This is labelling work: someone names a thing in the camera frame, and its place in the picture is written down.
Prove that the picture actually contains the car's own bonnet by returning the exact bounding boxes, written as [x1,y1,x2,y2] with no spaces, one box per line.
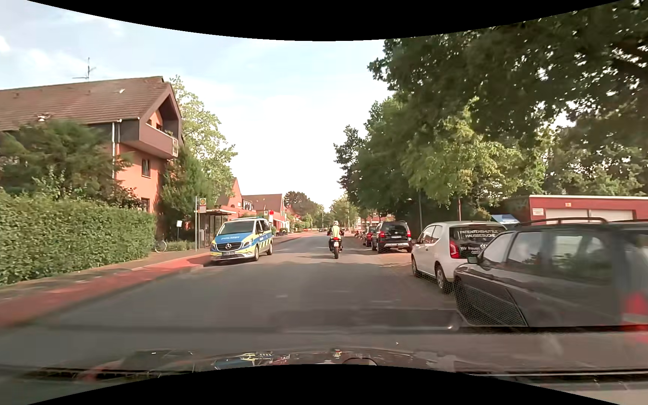
[0,345,648,405]

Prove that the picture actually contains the roof antenna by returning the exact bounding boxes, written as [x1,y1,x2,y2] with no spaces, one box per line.
[72,57,98,82]

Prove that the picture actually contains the grey paved pavement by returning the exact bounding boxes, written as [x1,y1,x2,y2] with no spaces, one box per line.
[0,247,210,307]

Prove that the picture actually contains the white small car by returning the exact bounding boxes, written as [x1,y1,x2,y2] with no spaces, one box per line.
[411,220,508,294]

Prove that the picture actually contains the red brick houses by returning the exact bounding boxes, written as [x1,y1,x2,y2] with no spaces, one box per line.
[215,178,302,234]

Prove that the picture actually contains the row of trees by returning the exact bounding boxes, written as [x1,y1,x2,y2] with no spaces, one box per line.
[333,0,648,233]

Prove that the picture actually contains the blue and yellow police van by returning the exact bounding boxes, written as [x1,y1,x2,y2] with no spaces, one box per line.
[209,217,275,264]

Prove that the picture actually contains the red brick house brown roof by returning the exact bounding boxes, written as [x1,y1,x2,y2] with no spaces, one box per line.
[0,76,185,216]

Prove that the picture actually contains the red paved cycle path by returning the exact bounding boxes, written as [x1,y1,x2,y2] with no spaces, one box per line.
[0,251,212,343]

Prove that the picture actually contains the dark grey estate car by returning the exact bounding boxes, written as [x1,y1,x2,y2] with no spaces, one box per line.
[453,217,648,329]

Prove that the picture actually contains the red flat-roofed garage building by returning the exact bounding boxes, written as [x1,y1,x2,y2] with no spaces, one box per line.
[493,195,648,226]

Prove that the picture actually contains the green trimmed hedge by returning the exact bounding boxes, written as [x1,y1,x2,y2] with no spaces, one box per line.
[0,191,157,293]

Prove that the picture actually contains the bus stop sign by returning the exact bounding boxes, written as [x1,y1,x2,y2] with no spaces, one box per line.
[193,196,208,252]

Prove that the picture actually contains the person on motorcycle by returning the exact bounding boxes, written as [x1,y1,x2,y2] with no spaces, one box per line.
[327,220,344,260]

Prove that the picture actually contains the tall green trees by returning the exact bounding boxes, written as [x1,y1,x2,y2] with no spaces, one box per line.
[157,75,239,237]

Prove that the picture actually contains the distant trees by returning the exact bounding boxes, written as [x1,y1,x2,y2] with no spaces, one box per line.
[283,190,360,230]

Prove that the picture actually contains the grey asphalt road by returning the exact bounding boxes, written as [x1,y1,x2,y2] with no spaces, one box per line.
[0,232,648,372]

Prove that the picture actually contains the bus stop shelter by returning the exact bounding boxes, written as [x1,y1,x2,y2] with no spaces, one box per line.
[199,208,239,246]

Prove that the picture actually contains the black suv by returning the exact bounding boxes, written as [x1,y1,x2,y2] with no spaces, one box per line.
[370,220,414,254]

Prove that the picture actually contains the dark green bush tree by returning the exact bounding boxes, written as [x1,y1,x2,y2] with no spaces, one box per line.
[0,119,143,210]

